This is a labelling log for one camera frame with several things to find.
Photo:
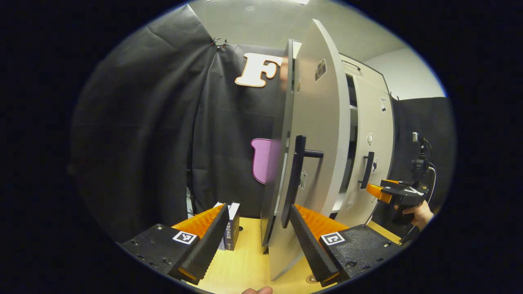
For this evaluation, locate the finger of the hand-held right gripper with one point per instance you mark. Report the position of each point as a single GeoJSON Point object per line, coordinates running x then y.
{"type": "Point", "coordinates": [376, 192]}

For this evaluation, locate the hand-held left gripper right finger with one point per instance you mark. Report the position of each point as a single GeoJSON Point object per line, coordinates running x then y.
{"type": "Point", "coordinates": [310, 245]}

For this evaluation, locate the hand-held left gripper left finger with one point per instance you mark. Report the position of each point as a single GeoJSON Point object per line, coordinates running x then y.
{"type": "Point", "coordinates": [206, 245]}

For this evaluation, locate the dark book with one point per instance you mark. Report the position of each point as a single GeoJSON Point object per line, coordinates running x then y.
{"type": "Point", "coordinates": [233, 228]}

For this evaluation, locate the white cabinet door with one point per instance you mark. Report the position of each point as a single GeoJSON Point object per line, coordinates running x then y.
{"type": "Point", "coordinates": [378, 122]}
{"type": "Point", "coordinates": [322, 114]}

